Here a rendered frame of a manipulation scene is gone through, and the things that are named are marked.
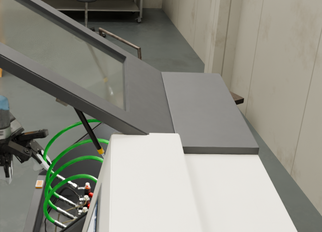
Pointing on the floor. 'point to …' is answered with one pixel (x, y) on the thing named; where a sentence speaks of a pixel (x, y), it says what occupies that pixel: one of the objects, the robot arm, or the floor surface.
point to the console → (145, 186)
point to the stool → (87, 7)
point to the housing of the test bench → (222, 157)
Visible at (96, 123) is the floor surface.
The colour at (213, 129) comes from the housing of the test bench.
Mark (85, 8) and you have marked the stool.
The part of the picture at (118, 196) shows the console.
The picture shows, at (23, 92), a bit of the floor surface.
